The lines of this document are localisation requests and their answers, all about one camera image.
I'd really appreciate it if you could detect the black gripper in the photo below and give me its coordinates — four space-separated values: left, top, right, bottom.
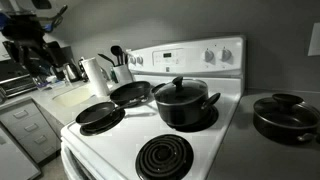
1 14 46 46

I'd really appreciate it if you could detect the glass pot lid black knob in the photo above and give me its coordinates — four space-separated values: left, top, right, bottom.
153 75 209 105

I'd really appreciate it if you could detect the white electric stove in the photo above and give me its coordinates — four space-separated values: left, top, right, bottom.
60 34 247 180

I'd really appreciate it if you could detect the silver toaster oven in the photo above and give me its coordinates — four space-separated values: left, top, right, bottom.
0 61 38 99

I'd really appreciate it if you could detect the steel kettle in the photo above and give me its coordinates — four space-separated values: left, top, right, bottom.
64 62 81 83

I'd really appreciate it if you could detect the dark coffee maker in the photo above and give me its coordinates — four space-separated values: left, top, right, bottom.
77 57 89 82

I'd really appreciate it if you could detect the white kitchen sink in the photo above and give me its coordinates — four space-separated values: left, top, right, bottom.
51 84 98 108

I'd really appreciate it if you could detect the white paper towel roll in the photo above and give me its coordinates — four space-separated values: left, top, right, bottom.
80 57 111 98

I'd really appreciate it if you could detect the black spatula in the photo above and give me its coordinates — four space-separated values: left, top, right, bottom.
97 53 117 68

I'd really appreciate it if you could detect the grey drawer cabinet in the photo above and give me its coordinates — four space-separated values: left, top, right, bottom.
0 98 63 164

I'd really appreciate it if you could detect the white utensil holder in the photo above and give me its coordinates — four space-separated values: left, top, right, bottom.
112 64 134 84

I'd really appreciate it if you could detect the small steel saucepan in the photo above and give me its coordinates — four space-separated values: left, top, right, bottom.
75 97 149 127

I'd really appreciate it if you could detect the large black frying pan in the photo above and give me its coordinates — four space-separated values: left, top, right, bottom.
109 80 152 107

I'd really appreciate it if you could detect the coil burner under small pan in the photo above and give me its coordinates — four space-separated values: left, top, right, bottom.
79 109 126 137

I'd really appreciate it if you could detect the white appliance door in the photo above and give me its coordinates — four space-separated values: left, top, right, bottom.
0 123 43 180

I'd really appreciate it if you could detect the black cooking pot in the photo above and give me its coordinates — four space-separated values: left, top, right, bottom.
151 82 222 128

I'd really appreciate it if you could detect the bare black coil burner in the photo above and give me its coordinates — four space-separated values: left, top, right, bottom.
135 134 195 180

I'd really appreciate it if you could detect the black saute pan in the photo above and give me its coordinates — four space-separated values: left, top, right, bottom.
252 96 320 145

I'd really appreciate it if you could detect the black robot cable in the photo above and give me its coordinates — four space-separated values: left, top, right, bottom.
49 4 69 29

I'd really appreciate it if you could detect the black utensil handle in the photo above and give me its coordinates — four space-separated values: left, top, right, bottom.
122 49 130 66

